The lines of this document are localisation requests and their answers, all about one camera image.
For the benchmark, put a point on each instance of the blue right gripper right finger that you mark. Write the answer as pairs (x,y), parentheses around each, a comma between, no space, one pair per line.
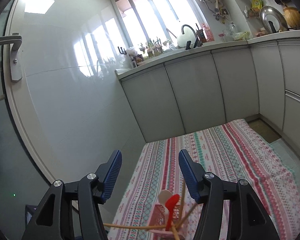
(193,174)

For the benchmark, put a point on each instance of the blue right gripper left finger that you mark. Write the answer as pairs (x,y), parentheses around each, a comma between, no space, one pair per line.
(107,174)

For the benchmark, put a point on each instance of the wooden chopstick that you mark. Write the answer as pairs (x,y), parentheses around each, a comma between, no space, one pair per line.
(181,206)
(135,227)
(175,233)
(186,215)

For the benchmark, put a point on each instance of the red plastic spoon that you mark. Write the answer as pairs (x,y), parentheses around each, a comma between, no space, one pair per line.
(170,205)

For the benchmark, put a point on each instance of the pink perforated utensil holder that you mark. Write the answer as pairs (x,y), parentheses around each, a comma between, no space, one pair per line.
(159,216)

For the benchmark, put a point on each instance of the kitchen faucet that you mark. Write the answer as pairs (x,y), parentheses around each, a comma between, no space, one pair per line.
(191,38)

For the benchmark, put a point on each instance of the patterned striped tablecloth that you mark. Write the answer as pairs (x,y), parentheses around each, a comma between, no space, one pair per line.
(252,194)

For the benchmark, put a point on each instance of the brown floor mat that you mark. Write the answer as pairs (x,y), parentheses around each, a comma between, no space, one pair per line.
(264,130)

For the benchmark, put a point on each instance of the pink bottle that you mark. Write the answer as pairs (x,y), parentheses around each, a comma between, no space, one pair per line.
(208,33)

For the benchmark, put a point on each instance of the steel pot lid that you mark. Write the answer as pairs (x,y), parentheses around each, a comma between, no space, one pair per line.
(272,20)

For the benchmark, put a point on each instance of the silver door handle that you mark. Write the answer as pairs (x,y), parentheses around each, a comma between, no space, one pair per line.
(15,42)

